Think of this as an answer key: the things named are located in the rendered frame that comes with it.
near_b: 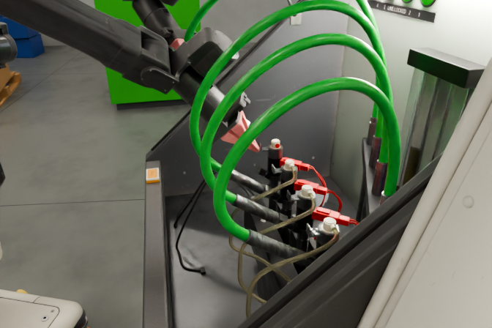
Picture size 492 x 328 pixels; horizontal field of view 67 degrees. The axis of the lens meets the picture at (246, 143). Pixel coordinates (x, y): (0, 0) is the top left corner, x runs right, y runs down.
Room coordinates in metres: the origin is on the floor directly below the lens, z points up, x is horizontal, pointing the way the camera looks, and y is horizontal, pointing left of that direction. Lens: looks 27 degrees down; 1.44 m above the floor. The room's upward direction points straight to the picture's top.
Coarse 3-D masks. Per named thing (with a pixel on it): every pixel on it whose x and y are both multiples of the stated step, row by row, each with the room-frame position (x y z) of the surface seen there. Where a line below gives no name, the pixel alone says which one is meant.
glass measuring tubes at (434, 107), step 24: (432, 48) 0.67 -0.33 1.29; (432, 72) 0.60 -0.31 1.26; (456, 72) 0.55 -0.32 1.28; (480, 72) 0.53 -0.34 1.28; (432, 96) 0.61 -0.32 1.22; (456, 96) 0.55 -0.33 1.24; (408, 120) 0.65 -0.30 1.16; (432, 120) 0.59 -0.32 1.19; (456, 120) 0.54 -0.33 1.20; (408, 144) 0.65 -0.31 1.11; (432, 144) 0.58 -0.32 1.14; (408, 168) 0.62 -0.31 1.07
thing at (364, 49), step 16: (288, 48) 0.45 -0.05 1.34; (304, 48) 0.46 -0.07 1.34; (352, 48) 0.47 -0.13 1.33; (368, 48) 0.47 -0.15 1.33; (256, 64) 0.45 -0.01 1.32; (272, 64) 0.45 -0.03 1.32; (240, 80) 0.44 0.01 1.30; (384, 80) 0.48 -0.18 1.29; (224, 112) 0.43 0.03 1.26; (208, 128) 0.43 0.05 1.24; (384, 128) 0.49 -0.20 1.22; (208, 144) 0.43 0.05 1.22; (384, 144) 0.49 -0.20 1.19; (208, 160) 0.43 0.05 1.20; (384, 160) 0.49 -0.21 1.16; (208, 176) 0.43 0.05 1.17; (384, 176) 0.48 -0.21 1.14; (240, 208) 0.44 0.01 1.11; (256, 208) 0.44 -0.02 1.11
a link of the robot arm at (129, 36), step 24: (0, 0) 0.48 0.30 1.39; (24, 0) 0.49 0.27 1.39; (48, 0) 0.50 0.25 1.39; (72, 0) 0.53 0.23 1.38; (24, 24) 0.50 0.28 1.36; (48, 24) 0.50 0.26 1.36; (72, 24) 0.51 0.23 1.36; (96, 24) 0.53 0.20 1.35; (120, 24) 0.56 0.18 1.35; (96, 48) 0.53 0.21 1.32; (120, 48) 0.53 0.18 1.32; (144, 48) 0.58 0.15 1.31; (120, 72) 0.55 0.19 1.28; (168, 72) 0.57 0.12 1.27
